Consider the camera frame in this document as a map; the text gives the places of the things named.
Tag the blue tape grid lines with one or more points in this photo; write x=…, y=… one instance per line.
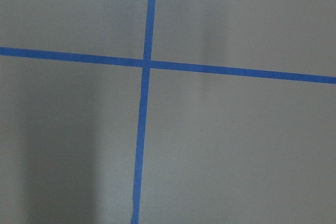
x=146, y=64

